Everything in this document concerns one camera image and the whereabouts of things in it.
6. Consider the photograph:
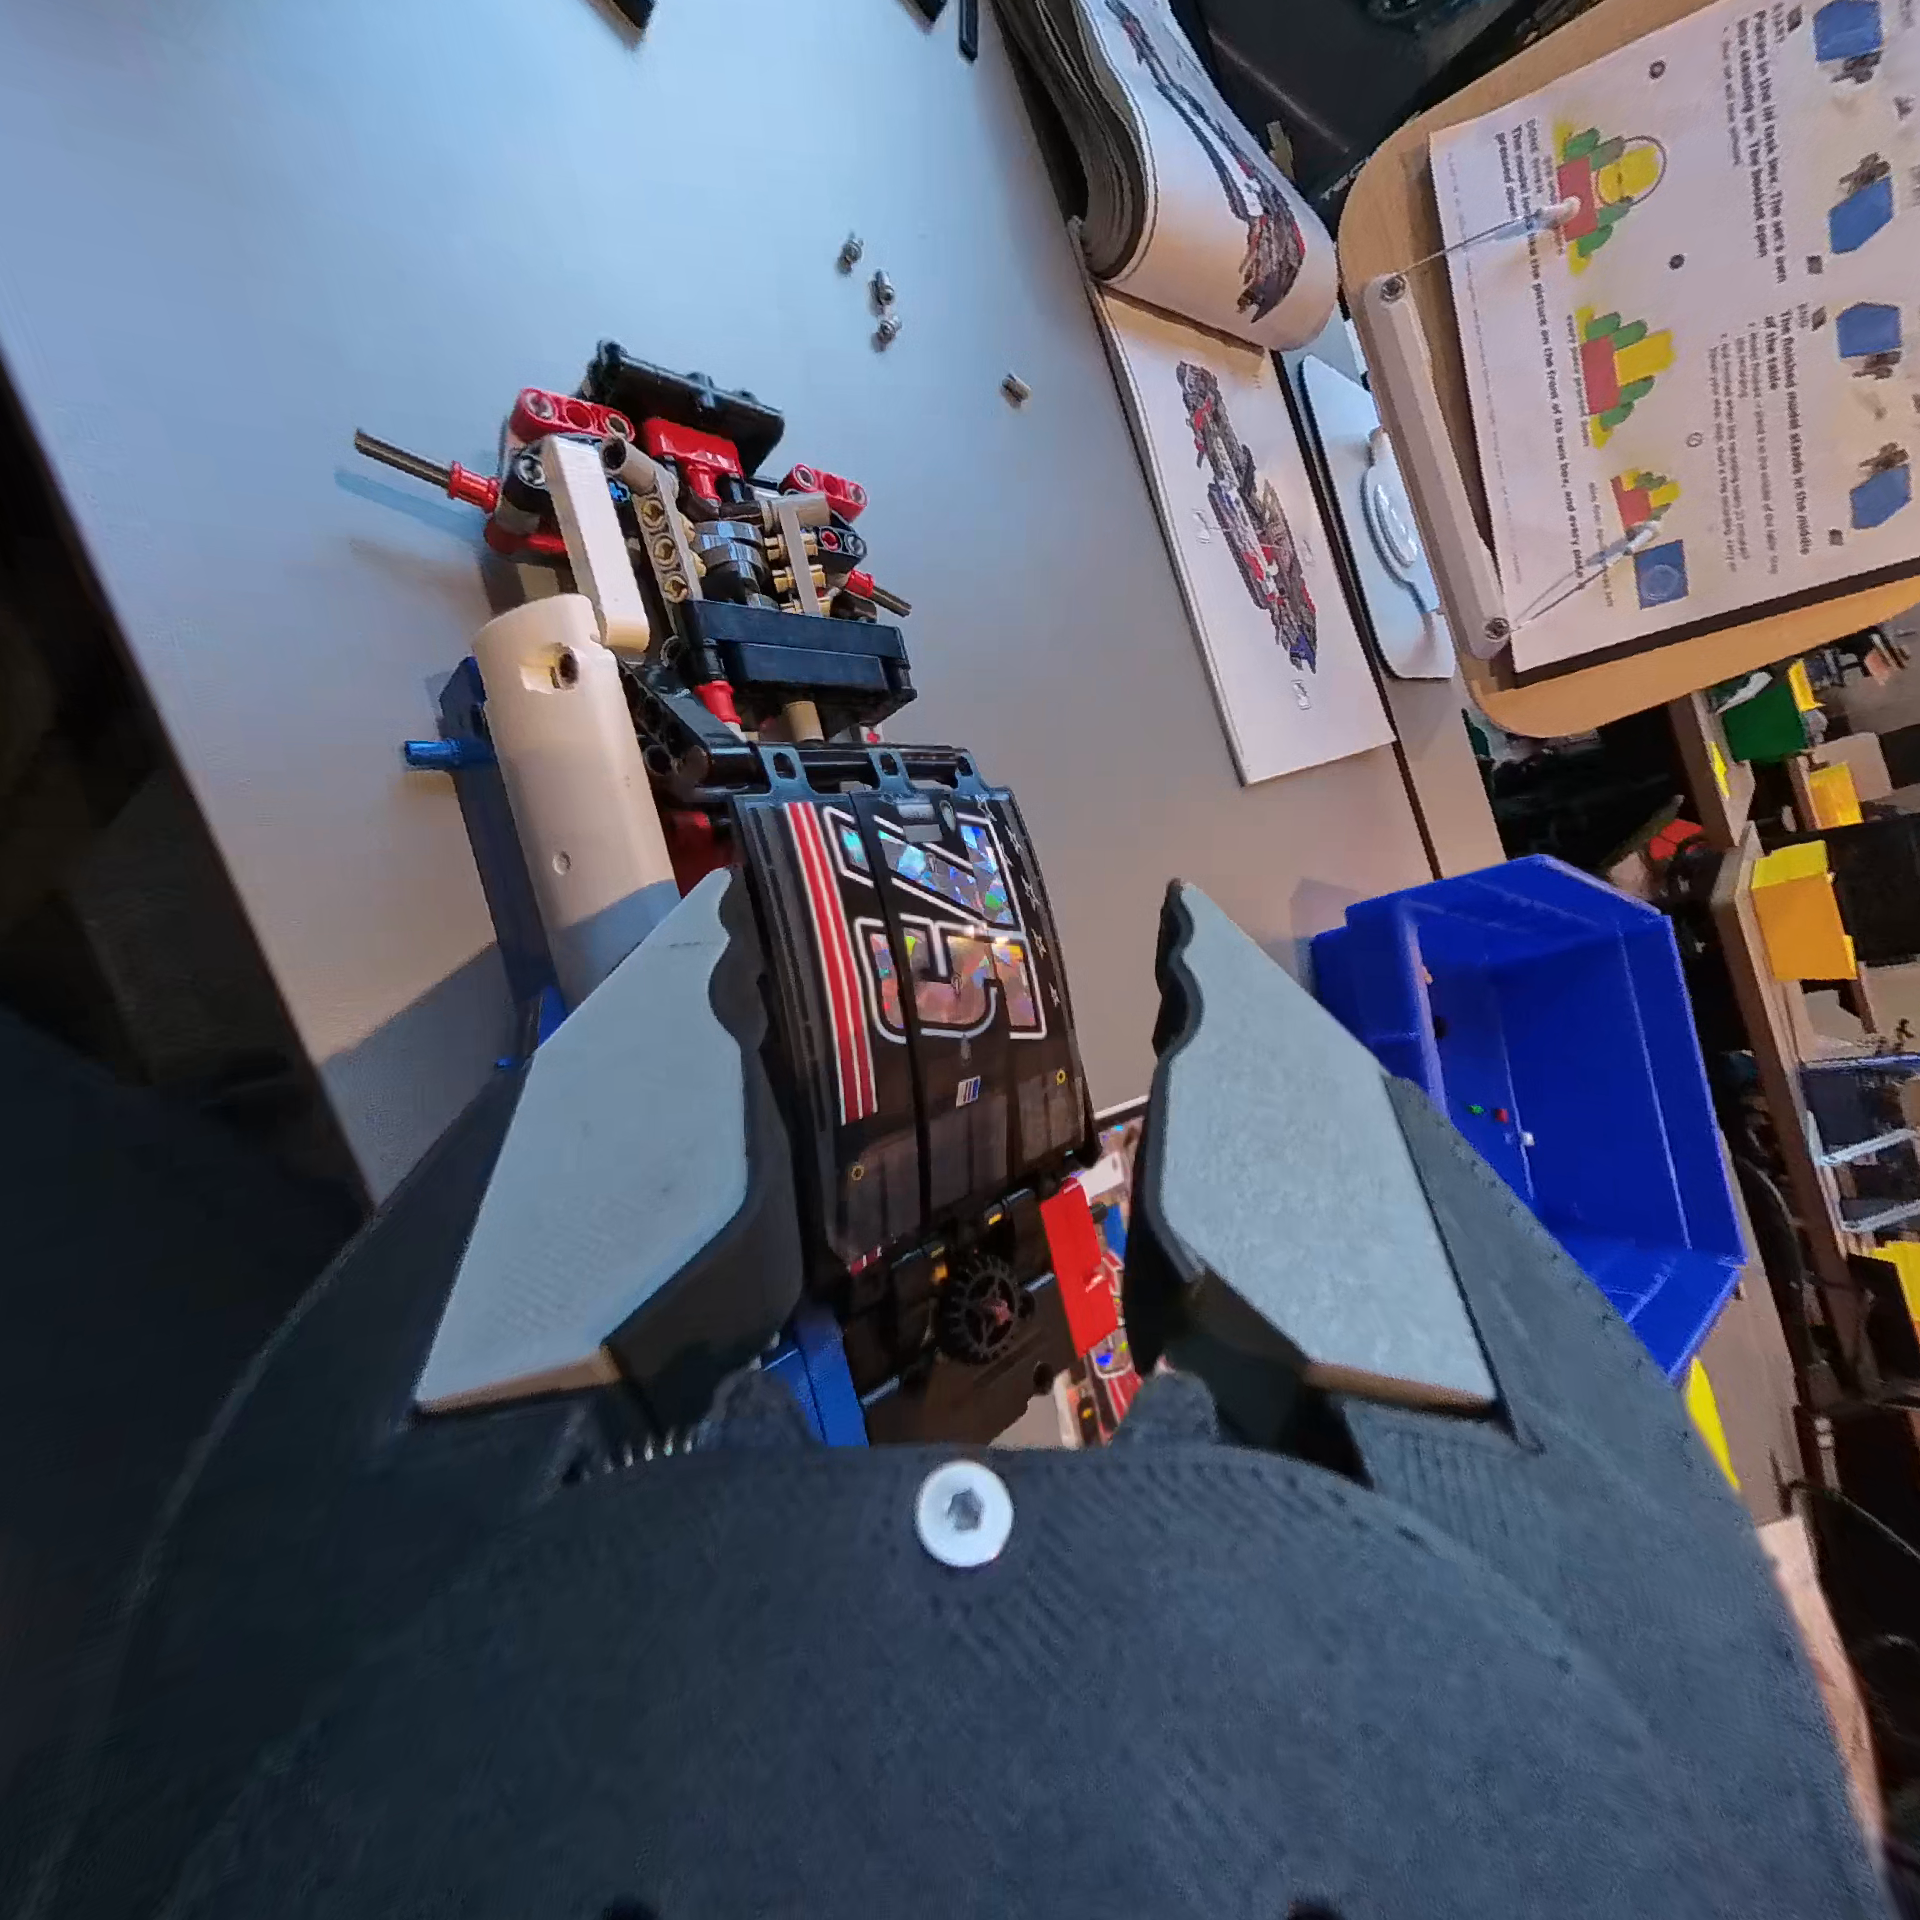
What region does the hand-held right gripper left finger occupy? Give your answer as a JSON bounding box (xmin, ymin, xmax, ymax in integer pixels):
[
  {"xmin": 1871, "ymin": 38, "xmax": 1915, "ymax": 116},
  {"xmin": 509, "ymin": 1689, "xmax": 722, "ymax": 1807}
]
[{"xmin": 411, "ymin": 867, "xmax": 806, "ymax": 1415}]

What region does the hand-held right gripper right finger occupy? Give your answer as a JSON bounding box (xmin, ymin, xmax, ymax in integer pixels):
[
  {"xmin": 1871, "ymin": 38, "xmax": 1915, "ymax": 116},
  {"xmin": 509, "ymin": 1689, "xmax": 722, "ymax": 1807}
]
[{"xmin": 1119, "ymin": 878, "xmax": 1502, "ymax": 1444}]

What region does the brick-built toy car model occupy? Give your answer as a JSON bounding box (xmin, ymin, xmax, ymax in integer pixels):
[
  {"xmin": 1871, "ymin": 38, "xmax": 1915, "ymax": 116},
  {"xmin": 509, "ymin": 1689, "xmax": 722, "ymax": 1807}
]
[{"xmin": 357, "ymin": 339, "xmax": 1146, "ymax": 1454}]

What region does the holographic sticker sheet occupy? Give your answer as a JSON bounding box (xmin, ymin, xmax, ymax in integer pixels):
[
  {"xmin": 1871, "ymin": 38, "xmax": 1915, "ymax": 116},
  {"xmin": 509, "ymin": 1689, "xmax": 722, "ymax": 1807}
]
[{"xmin": 1050, "ymin": 1101, "xmax": 1152, "ymax": 1450}]

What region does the blue plastic bin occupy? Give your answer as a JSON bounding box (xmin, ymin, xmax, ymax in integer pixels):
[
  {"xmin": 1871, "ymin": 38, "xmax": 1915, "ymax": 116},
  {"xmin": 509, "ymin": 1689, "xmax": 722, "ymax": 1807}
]
[{"xmin": 1309, "ymin": 855, "xmax": 1750, "ymax": 1382}]

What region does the open instruction booklet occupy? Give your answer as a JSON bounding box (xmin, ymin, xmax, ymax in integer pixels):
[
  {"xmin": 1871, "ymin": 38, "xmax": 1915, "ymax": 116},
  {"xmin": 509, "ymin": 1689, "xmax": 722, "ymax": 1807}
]
[{"xmin": 990, "ymin": 0, "xmax": 1400, "ymax": 789}]

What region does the large yellow plastic bin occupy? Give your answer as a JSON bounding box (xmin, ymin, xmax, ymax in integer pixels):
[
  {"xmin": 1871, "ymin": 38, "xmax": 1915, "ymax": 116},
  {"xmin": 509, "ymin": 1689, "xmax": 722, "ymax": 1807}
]
[{"xmin": 1746, "ymin": 840, "xmax": 1861, "ymax": 984}]

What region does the wooden document stand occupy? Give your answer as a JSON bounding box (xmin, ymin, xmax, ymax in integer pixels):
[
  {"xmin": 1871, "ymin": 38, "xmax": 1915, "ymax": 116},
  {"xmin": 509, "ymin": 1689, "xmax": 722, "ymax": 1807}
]
[{"xmin": 1296, "ymin": 0, "xmax": 1920, "ymax": 742}]

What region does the green plastic bin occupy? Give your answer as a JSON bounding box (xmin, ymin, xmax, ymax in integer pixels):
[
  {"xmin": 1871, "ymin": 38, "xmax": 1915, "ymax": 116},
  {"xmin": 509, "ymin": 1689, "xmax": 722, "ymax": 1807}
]
[{"xmin": 1718, "ymin": 666, "xmax": 1816, "ymax": 759}]

